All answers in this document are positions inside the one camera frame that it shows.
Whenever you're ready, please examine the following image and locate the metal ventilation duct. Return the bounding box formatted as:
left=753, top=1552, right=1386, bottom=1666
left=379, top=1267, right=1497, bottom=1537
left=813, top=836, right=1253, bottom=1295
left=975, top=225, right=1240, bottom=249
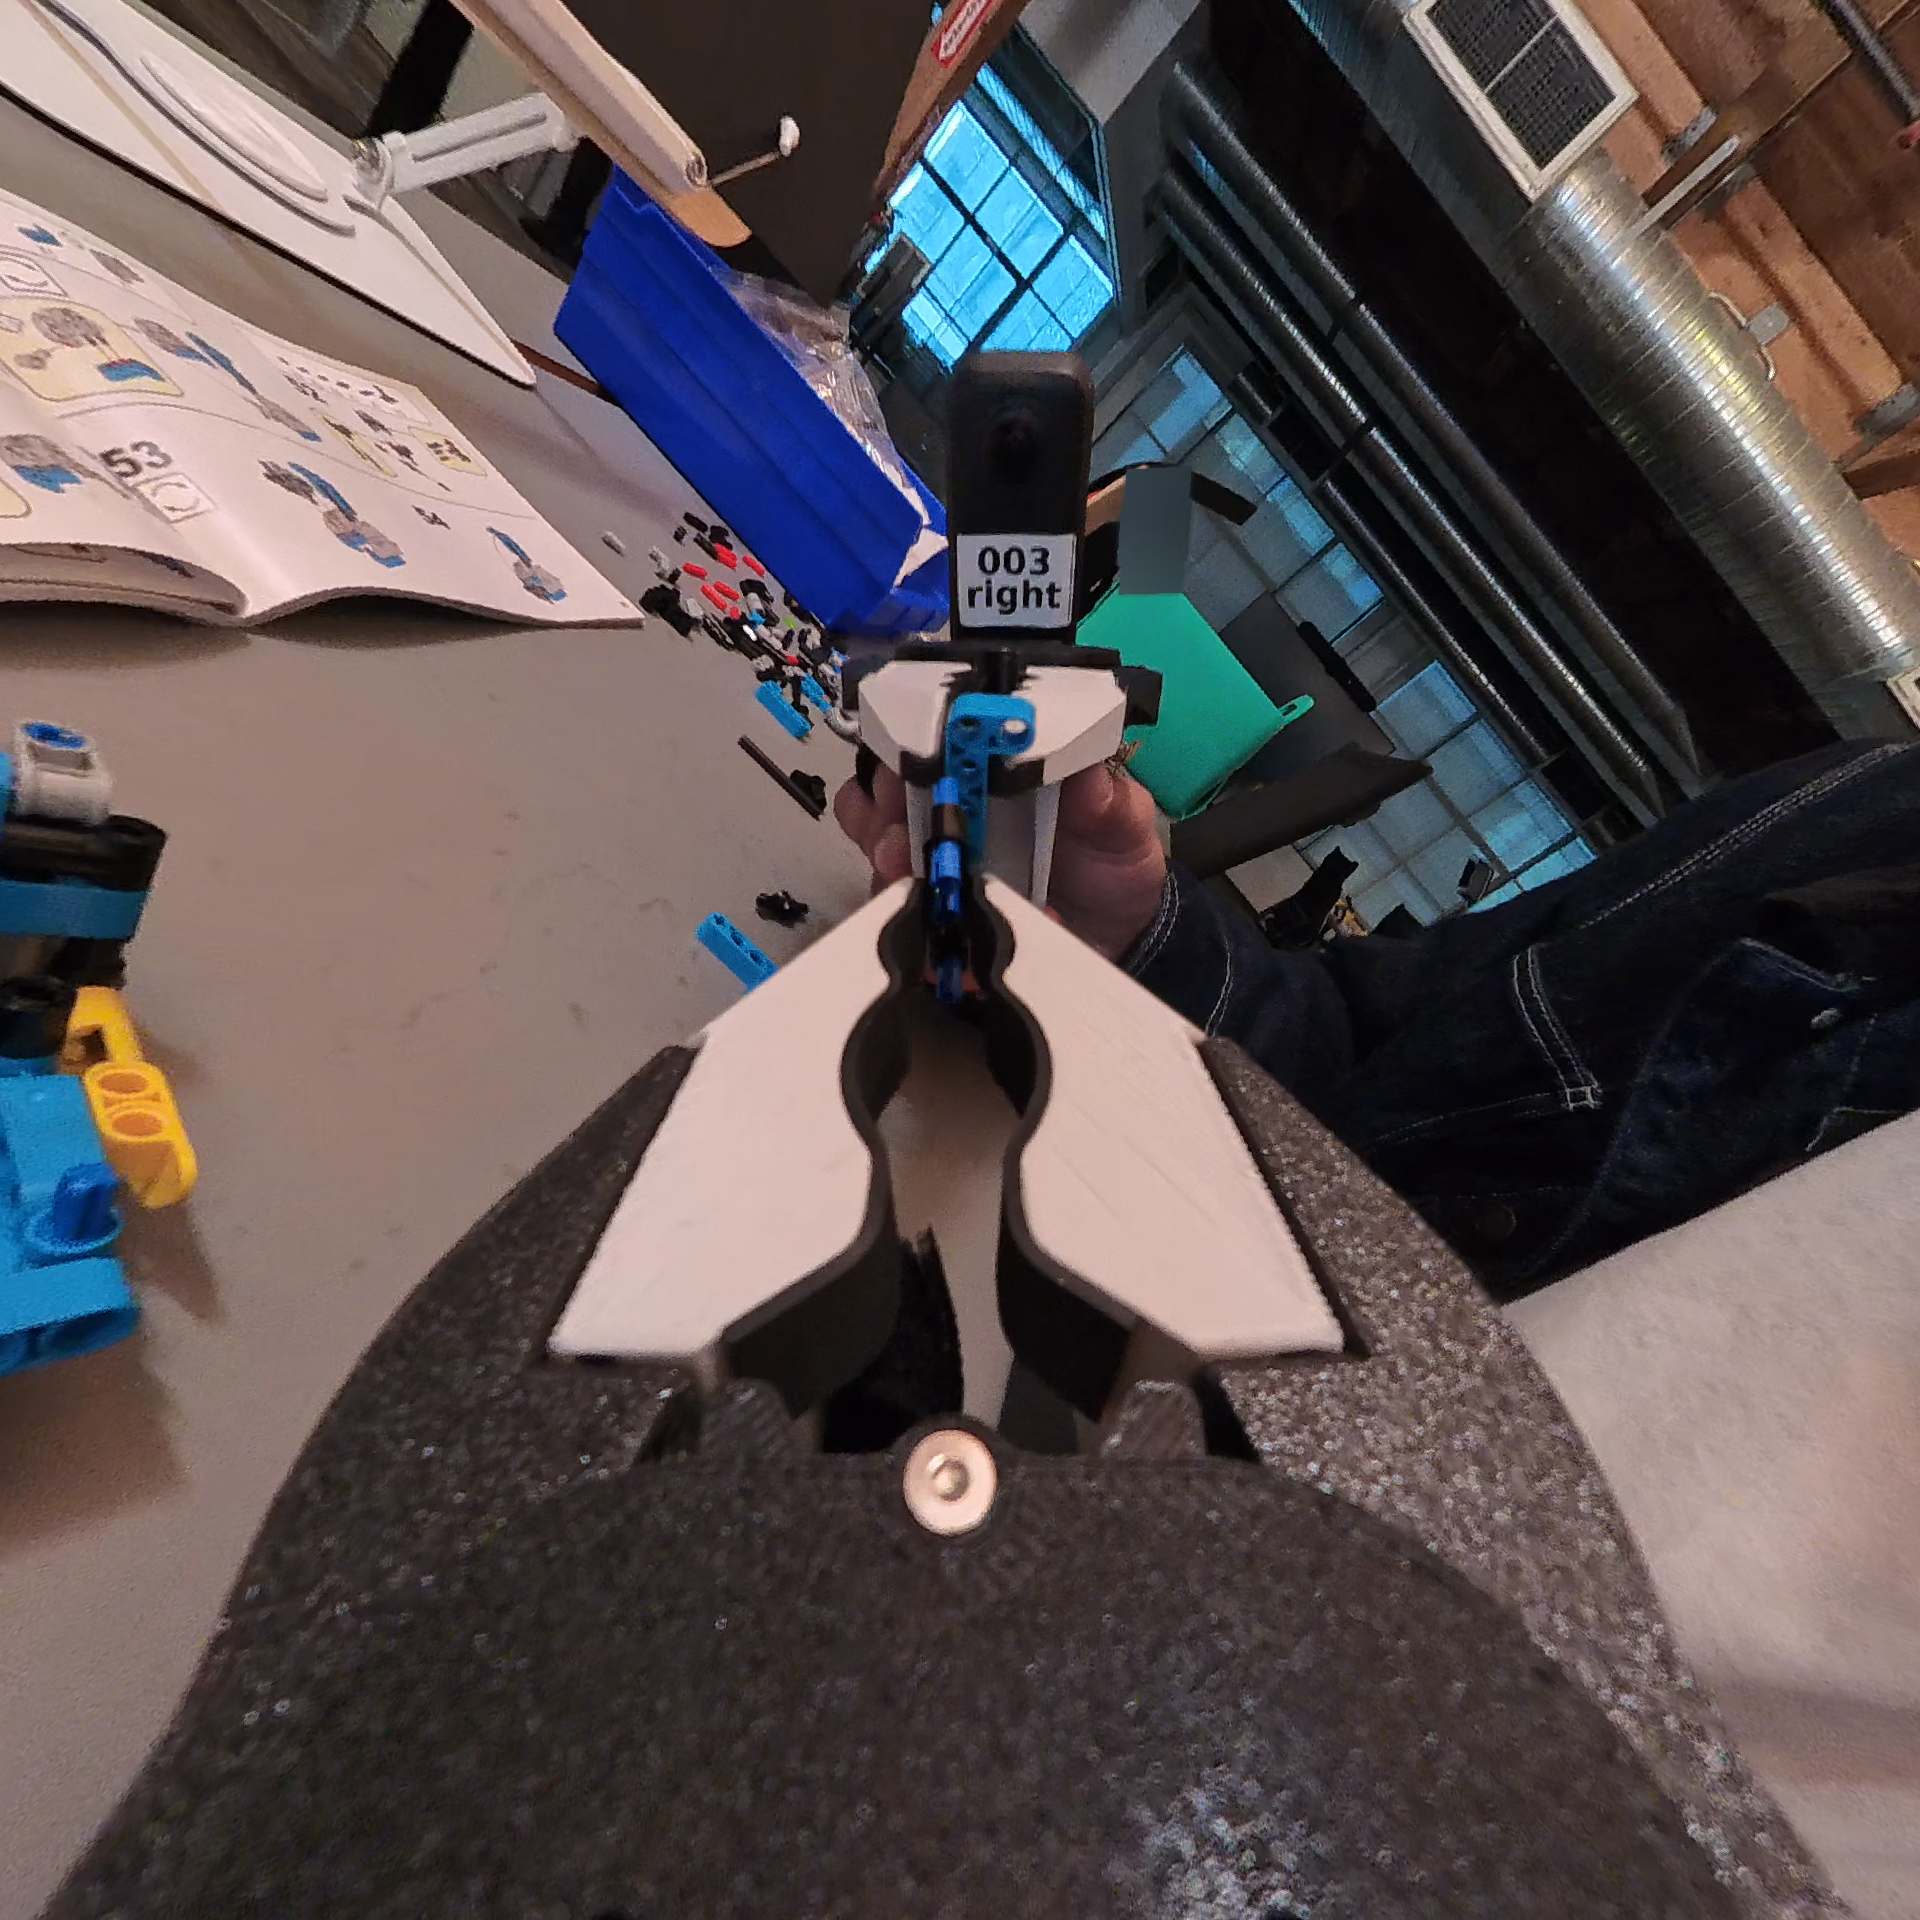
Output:
left=1499, top=152, right=1920, bottom=722

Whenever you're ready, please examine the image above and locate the white shirt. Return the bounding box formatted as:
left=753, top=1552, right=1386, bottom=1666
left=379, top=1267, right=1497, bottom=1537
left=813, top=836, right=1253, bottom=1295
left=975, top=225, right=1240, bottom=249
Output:
left=1499, top=1112, right=1920, bottom=1920

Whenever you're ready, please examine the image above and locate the blue yellow brick assembly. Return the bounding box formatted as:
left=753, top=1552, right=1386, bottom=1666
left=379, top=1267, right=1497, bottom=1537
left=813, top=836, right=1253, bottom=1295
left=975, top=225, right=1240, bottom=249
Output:
left=0, top=721, right=202, bottom=1374

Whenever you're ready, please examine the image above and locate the large window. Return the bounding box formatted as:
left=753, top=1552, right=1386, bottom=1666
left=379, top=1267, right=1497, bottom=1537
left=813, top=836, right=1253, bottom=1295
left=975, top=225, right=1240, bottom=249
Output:
left=855, top=59, right=1121, bottom=369

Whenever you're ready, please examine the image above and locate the dark flat panel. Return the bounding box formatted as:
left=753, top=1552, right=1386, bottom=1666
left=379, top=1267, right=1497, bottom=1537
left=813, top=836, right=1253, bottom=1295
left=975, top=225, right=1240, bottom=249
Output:
left=569, top=0, right=962, bottom=303

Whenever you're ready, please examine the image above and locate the grey desk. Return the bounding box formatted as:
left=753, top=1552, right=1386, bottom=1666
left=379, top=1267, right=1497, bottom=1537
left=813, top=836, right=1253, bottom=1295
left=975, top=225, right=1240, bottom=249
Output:
left=0, top=90, right=904, bottom=1920

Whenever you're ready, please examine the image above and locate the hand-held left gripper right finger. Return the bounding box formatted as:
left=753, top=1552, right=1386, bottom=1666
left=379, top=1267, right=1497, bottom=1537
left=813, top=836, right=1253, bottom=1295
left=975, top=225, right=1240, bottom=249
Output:
left=976, top=879, right=1346, bottom=1366

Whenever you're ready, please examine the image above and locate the green flat panel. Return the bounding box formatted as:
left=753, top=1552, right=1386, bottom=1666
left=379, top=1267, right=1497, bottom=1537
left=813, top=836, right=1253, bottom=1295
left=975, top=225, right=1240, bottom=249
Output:
left=1077, top=585, right=1316, bottom=819

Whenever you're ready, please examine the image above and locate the short black ridged beam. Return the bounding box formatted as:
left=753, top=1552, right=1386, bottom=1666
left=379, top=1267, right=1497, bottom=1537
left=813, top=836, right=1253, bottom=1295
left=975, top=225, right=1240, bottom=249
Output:
left=921, top=780, right=986, bottom=1004

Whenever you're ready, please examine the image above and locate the pile of small brick parts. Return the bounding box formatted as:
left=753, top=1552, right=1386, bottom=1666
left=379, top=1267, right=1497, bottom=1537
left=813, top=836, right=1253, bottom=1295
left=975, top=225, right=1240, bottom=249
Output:
left=609, top=510, right=873, bottom=737

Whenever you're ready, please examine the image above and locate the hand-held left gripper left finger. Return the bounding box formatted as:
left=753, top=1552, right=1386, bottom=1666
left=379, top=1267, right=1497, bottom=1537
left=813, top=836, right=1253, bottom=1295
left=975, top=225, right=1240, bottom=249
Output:
left=545, top=879, right=917, bottom=1362

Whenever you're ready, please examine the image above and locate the open instruction booklet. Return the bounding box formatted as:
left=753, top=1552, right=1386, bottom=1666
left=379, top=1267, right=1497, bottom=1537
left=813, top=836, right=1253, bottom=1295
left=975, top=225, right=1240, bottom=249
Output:
left=0, top=188, right=648, bottom=628

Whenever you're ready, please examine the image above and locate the white laptop stand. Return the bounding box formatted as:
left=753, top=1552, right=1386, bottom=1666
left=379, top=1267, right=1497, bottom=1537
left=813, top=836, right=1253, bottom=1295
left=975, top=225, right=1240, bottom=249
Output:
left=0, top=0, right=797, bottom=390

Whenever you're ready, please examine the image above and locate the clear parts bag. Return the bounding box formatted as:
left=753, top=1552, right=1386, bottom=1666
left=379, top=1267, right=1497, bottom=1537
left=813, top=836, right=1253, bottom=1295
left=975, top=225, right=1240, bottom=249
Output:
left=721, top=276, right=939, bottom=513

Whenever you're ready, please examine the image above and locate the blue plastic bin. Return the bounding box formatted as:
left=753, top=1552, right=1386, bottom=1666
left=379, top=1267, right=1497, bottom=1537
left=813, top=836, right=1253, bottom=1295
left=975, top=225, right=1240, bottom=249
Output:
left=556, top=164, right=952, bottom=636

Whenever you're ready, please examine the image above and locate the person's right forearm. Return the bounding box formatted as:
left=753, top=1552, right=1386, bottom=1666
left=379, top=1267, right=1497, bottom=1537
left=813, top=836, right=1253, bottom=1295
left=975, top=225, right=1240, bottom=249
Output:
left=1117, top=871, right=1384, bottom=1114

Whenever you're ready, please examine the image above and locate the black angled board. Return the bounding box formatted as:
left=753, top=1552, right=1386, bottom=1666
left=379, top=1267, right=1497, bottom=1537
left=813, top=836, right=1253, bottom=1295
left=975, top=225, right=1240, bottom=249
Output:
left=1185, top=750, right=1433, bottom=881

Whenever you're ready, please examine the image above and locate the duct vent grille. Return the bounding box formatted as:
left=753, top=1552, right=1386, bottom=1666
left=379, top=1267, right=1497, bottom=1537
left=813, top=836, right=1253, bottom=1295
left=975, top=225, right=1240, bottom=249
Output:
left=1402, top=0, right=1641, bottom=196

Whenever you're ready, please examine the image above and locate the person's right hand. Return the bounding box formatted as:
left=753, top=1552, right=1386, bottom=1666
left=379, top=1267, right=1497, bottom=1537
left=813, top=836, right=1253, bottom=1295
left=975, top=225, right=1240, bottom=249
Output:
left=833, top=758, right=1173, bottom=962

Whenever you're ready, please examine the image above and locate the dark denim jacket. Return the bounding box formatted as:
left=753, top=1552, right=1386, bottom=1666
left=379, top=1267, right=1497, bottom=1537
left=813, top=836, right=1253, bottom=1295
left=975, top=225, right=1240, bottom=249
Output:
left=1320, top=737, right=1920, bottom=1299

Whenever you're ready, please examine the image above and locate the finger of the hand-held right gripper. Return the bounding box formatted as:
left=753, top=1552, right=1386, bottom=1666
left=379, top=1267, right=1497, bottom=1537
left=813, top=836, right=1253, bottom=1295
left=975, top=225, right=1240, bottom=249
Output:
left=1019, top=675, right=1129, bottom=782
left=840, top=668, right=962, bottom=782

